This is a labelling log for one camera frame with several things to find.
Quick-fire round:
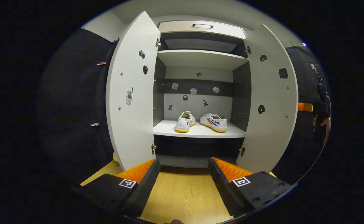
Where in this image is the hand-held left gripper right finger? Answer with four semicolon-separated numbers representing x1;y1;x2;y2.
208;157;295;218

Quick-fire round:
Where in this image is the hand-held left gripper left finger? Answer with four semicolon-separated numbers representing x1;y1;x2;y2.
76;159;161;218

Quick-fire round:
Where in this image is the white door with cat sticker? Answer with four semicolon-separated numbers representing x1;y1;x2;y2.
236;24;299;174

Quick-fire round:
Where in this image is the white door with phone sticker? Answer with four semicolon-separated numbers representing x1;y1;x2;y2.
106;11;161;171

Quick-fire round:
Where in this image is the white canvas shoe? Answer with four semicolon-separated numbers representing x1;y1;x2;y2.
200;113;228;133
175;111;196;133

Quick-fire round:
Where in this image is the black backdrop cloth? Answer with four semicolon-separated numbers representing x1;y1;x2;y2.
36;28;329;187

